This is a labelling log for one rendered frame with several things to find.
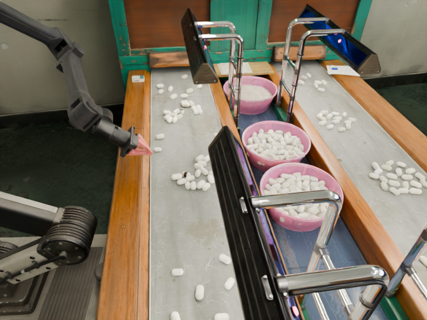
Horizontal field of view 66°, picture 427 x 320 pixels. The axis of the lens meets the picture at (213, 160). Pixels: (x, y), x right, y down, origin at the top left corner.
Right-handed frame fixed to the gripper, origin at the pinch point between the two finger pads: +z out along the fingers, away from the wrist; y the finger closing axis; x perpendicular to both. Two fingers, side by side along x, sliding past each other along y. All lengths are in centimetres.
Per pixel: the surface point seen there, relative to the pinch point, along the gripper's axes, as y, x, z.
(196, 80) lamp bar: 6.3, -28.1, -1.1
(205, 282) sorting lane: -45.0, -1.9, 15.9
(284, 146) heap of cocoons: 10, -26, 46
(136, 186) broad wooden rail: -9.5, 8.0, 0.3
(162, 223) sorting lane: -24.0, 4.9, 7.8
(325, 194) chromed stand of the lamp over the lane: -53, -44, 7
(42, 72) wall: 161, 86, -41
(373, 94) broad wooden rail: 40, -62, 85
